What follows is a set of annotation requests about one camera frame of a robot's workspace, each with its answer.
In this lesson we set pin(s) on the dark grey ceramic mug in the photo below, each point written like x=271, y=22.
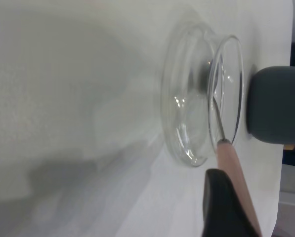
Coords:
x=275, y=106

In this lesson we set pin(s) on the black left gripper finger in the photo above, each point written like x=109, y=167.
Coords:
x=221, y=209

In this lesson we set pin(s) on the clear glass round dish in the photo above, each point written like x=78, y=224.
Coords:
x=186, y=128

